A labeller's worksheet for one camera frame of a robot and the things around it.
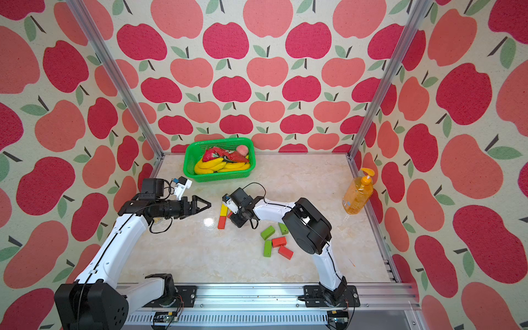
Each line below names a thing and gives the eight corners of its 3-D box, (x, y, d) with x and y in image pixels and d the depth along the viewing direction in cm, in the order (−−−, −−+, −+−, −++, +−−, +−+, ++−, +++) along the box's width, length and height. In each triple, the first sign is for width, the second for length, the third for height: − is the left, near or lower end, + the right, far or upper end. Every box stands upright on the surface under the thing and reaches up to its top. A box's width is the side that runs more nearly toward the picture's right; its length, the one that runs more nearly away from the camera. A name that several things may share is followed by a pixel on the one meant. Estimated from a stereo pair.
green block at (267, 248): (263, 257, 85) (263, 255, 83) (263, 242, 89) (263, 240, 87) (272, 257, 85) (272, 255, 83) (271, 242, 89) (271, 240, 87)
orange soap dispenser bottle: (343, 215, 99) (365, 181, 78) (340, 202, 103) (359, 168, 82) (360, 215, 99) (386, 181, 78) (356, 202, 103) (380, 168, 82)
